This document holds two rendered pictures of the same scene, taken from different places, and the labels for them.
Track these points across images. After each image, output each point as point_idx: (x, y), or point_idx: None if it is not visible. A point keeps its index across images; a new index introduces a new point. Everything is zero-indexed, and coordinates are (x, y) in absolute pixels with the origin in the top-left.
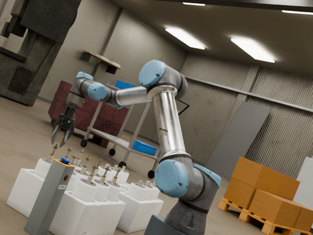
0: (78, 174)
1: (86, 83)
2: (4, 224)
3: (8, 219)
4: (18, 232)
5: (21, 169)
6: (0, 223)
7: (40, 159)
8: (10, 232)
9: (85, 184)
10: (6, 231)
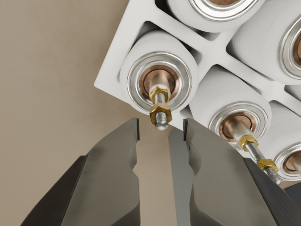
0: (284, 82)
1: None
2: (144, 142)
3: (142, 122)
4: (165, 147)
5: (96, 87)
6: (138, 141)
7: (128, 100)
8: (156, 155)
9: (282, 180)
10: (152, 158)
